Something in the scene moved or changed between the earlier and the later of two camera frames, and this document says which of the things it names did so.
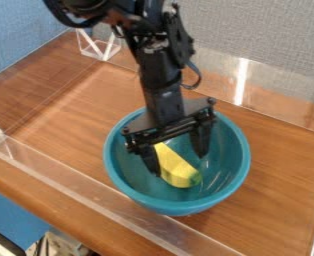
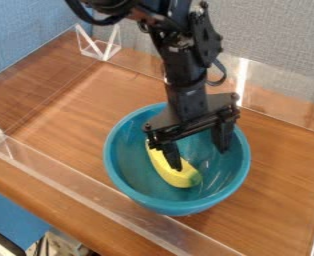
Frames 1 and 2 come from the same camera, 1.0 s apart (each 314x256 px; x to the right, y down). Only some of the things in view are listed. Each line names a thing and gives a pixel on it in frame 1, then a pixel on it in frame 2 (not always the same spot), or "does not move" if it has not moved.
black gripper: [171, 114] → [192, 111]
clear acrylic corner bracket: [96, 48] does not move
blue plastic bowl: [223, 168] does not move
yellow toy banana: [176, 171] does not move
